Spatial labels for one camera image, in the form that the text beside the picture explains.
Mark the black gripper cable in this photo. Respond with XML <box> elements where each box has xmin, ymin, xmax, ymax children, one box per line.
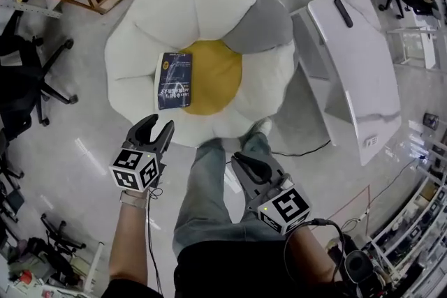
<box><xmin>145</xmin><ymin>186</ymin><xmax>165</xmax><ymax>295</ymax></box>
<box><xmin>282</xmin><ymin>218</ymin><xmax>347</xmax><ymax>290</ymax></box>

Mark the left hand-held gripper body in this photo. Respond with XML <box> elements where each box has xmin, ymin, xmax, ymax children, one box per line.
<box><xmin>108</xmin><ymin>140</ymin><xmax>171</xmax><ymax>193</ymax></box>

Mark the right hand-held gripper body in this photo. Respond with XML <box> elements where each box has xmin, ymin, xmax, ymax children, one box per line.
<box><xmin>247</xmin><ymin>173</ymin><xmax>312</xmax><ymax>237</ymax></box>

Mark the black floor cable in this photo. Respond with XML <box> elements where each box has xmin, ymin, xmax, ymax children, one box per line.
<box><xmin>270</xmin><ymin>138</ymin><xmax>332</xmax><ymax>158</ymax></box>

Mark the black remote control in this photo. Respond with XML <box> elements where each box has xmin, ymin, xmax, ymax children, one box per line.
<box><xmin>334</xmin><ymin>0</ymin><xmax>355</xmax><ymax>29</ymax></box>

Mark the white low table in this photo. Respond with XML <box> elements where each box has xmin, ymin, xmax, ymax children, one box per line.
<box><xmin>289</xmin><ymin>0</ymin><xmax>402</xmax><ymax>167</ymax></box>

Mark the tall black office chair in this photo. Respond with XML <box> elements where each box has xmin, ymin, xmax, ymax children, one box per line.
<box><xmin>0</xmin><ymin>10</ymin><xmax>80</xmax><ymax>142</ymax></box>

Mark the person's black shirt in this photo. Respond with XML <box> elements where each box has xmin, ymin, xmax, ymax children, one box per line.
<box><xmin>103</xmin><ymin>239</ymin><xmax>338</xmax><ymax>298</ymax></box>

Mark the black phone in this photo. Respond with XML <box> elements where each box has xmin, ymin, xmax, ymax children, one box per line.
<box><xmin>423</xmin><ymin>112</ymin><xmax>439</xmax><ymax>131</ymax></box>

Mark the white flower-shaped floor cushion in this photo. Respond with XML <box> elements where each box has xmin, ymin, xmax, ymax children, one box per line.
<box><xmin>103</xmin><ymin>0</ymin><xmax>301</xmax><ymax>148</ymax></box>

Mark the dark blue book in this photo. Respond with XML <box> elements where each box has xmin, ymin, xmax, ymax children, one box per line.
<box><xmin>154</xmin><ymin>52</ymin><xmax>194</xmax><ymax>112</ymax></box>

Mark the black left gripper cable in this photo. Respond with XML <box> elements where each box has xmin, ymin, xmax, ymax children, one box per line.
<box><xmin>145</xmin><ymin>186</ymin><xmax>165</xmax><ymax>295</ymax></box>

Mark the person's left leg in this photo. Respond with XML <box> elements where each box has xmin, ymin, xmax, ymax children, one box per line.
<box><xmin>173</xmin><ymin>137</ymin><xmax>245</xmax><ymax>258</ymax></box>

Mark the person's right shoe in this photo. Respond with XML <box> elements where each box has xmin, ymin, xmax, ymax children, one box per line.
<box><xmin>238</xmin><ymin>117</ymin><xmax>273</xmax><ymax>151</ymax></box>

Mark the person's left forearm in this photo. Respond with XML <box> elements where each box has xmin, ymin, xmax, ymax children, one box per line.
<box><xmin>108</xmin><ymin>198</ymin><xmax>152</xmax><ymax>289</ymax></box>

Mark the person's right leg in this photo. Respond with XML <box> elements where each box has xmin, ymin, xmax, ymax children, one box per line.
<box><xmin>230</xmin><ymin>131</ymin><xmax>280</xmax><ymax>233</ymax></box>

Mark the person's right forearm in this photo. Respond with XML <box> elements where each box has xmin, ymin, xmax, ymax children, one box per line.
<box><xmin>288</xmin><ymin>225</ymin><xmax>342</xmax><ymax>287</ymax></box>

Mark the small black office chair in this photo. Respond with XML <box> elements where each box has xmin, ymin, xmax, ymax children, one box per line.
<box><xmin>40</xmin><ymin>212</ymin><xmax>87</xmax><ymax>258</ymax></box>

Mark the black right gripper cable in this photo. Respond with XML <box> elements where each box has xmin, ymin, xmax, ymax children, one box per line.
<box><xmin>282</xmin><ymin>218</ymin><xmax>347</xmax><ymax>290</ymax></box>

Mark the black waist-worn device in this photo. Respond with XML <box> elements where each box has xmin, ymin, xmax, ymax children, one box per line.
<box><xmin>328</xmin><ymin>233</ymin><xmax>395</xmax><ymax>298</ymax></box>

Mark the person's leg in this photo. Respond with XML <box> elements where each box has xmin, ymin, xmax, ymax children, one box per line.
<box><xmin>230</xmin><ymin>131</ymin><xmax>280</xmax><ymax>233</ymax></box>
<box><xmin>173</xmin><ymin>137</ymin><xmax>245</xmax><ymax>258</ymax></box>

